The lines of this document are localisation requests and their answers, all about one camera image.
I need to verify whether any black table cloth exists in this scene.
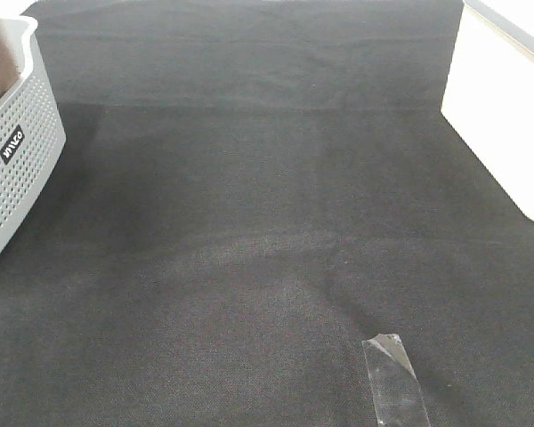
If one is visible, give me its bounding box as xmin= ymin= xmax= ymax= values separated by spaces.
xmin=0 ymin=1 xmax=534 ymax=426

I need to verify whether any white plastic storage bin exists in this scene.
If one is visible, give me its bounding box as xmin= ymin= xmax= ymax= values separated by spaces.
xmin=441 ymin=1 xmax=534 ymax=222

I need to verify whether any clear tape strip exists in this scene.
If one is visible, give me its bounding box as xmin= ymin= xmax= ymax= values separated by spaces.
xmin=362 ymin=334 xmax=431 ymax=427

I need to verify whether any grey perforated laundry basket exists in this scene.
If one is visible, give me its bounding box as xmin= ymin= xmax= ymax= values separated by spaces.
xmin=0 ymin=15 xmax=66 ymax=253

